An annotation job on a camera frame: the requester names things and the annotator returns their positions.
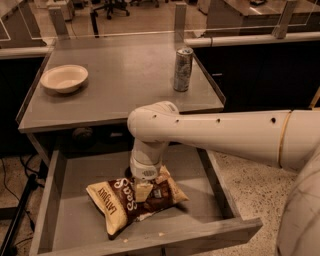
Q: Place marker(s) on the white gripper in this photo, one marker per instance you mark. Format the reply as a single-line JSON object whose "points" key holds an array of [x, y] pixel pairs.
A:
{"points": [[145, 171]]}

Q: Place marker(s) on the black stand leg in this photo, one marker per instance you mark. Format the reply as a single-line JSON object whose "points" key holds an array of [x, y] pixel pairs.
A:
{"points": [[5, 249]]}

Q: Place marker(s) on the black office chair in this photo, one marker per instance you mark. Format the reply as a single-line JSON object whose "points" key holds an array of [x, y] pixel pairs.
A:
{"points": [[110, 5]]}

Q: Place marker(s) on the white horizontal rail pipe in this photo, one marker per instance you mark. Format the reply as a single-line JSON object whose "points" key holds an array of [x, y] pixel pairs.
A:
{"points": [[251, 40]]}

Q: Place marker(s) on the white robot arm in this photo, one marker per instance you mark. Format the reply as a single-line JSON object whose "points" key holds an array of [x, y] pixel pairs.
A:
{"points": [[287, 139]]}

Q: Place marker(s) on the silver beverage can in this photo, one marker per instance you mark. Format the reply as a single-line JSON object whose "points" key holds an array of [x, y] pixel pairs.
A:
{"points": [[183, 68]]}

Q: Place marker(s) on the white paper bowl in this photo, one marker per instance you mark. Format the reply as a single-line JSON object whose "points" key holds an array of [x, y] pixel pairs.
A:
{"points": [[65, 78]]}

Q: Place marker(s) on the grey open top drawer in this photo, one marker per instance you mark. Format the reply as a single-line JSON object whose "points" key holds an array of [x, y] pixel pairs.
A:
{"points": [[69, 224]]}

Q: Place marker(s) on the grey counter cabinet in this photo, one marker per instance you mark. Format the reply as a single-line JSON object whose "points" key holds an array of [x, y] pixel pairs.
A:
{"points": [[125, 72]]}

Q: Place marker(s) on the brown sea salt chip bag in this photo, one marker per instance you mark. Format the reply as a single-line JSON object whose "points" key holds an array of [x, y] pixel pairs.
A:
{"points": [[116, 200]]}

